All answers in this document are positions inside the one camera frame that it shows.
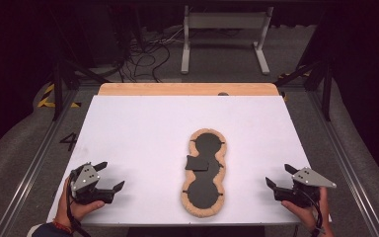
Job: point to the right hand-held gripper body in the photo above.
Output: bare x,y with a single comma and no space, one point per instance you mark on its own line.
309,177

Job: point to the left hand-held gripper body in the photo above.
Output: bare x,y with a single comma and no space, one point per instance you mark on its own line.
85,177

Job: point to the person's left hand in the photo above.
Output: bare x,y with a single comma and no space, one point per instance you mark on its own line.
70,210

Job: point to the person's right hand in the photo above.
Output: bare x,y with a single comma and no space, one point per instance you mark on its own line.
311,217

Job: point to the black metal stand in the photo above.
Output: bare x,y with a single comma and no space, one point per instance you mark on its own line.
58,89
326,92

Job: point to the yellow black floor tape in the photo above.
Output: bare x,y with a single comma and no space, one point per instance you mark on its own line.
46,98
291,74

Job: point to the aluminium floor rail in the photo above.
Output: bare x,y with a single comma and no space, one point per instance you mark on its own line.
36,161
345,158

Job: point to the white metal stand frame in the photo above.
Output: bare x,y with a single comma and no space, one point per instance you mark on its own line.
225,20

